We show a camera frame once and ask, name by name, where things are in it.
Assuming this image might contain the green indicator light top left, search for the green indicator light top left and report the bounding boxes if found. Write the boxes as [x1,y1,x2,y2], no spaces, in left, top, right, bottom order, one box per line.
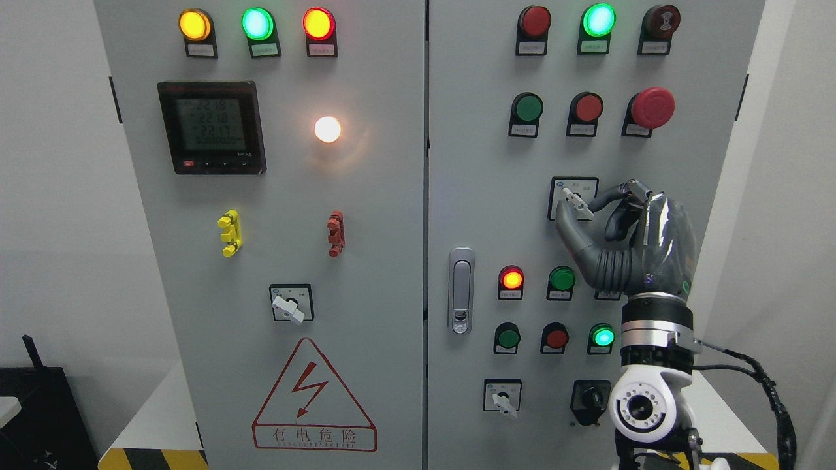
[241,7,281,59]

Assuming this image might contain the green push button upper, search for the green push button upper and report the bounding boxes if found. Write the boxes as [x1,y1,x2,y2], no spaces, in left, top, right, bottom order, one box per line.
[507,92,543,138]

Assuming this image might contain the silver door handle lock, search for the silver door handle lock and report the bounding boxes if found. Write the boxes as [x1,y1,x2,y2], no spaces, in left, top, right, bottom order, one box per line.
[448,247,475,334]

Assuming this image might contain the gray robotic hand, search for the gray robotic hand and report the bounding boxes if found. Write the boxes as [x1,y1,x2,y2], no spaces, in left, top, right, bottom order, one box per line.
[556,179,698,302]

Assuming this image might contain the dark red buzzer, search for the dark red buzzer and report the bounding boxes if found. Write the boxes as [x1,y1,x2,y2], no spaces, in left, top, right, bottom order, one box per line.
[637,4,681,56]

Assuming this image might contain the white glowing lamp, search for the white glowing lamp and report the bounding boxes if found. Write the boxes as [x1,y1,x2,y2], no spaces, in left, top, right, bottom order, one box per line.
[313,116,342,144]

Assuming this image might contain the green indicator light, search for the green indicator light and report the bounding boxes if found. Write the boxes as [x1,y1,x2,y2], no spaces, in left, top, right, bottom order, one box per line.
[577,3,617,55]
[241,7,281,59]
[546,266,577,301]

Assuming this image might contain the gray rotary switch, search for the gray rotary switch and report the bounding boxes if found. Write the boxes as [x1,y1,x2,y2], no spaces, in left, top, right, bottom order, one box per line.
[483,379,523,419]
[547,176,598,222]

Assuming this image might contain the green push button lower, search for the green push button lower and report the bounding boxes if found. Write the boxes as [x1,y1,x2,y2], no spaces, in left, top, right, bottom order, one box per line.
[493,322,521,354]

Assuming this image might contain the black rotary switch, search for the black rotary switch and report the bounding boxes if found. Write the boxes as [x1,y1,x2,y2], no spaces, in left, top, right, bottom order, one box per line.
[570,380,611,426]

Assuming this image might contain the red emergency stop button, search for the red emergency stop button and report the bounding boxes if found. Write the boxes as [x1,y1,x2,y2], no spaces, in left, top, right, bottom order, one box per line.
[621,86,677,138]

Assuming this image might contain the red indicator light top right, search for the red indicator light top right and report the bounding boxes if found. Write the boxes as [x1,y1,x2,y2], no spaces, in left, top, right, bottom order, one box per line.
[515,5,552,56]

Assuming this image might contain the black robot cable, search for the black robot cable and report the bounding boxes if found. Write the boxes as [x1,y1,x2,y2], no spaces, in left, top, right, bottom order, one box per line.
[692,339,797,470]

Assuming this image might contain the gray electrical cabinet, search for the gray electrical cabinet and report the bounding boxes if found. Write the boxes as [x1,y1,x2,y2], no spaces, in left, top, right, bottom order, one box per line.
[93,1,765,469]

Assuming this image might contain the red push button upper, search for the red push button upper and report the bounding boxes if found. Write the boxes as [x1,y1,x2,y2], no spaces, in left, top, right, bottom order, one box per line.
[566,91,603,137]

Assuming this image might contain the red danger warning sticker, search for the red danger warning sticker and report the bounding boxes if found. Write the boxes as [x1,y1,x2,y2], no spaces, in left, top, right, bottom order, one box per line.
[251,338,378,452]

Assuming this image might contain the green indicator light middle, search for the green indicator light middle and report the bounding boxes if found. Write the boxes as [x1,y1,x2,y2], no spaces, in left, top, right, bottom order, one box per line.
[546,266,577,301]

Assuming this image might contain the red push button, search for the red push button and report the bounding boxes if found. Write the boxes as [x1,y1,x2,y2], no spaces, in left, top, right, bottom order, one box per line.
[540,323,570,354]
[566,91,603,137]

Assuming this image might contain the lit red indicator light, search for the lit red indicator light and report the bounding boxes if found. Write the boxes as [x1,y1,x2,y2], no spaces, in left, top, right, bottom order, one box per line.
[498,265,525,300]

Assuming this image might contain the lit green push button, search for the lit green push button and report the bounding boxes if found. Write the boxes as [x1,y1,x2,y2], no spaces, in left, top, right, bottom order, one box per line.
[587,323,616,355]

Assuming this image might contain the black digital power meter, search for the black digital power meter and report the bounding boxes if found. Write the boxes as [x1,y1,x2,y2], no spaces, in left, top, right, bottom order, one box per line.
[157,80,266,175]

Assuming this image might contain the yellow terminal connector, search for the yellow terminal connector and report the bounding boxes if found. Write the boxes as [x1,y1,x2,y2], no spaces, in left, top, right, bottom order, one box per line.
[217,210,243,258]

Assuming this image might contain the gray rotary switch left door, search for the gray rotary switch left door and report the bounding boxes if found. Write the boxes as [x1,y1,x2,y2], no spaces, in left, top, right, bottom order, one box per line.
[268,283,315,325]

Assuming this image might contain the yellow indicator light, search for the yellow indicator light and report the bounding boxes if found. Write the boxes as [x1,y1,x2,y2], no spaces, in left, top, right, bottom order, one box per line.
[177,8,217,59]

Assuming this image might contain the red push button lower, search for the red push button lower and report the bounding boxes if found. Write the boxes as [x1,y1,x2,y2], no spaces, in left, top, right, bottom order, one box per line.
[540,323,570,354]

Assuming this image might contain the green indicator light top right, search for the green indicator light top right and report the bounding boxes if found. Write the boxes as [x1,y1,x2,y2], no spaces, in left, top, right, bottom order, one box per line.
[577,3,617,55]

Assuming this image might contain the red terminal connector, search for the red terminal connector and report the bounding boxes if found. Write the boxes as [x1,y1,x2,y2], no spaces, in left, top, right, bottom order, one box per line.
[327,210,346,258]

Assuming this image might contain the black box with antenna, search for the black box with antenna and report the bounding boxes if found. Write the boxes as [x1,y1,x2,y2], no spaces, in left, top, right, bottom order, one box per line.
[1,334,98,469]

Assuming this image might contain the red orange indicator light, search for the red orange indicator light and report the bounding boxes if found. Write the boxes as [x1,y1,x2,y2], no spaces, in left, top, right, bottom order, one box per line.
[302,7,338,57]

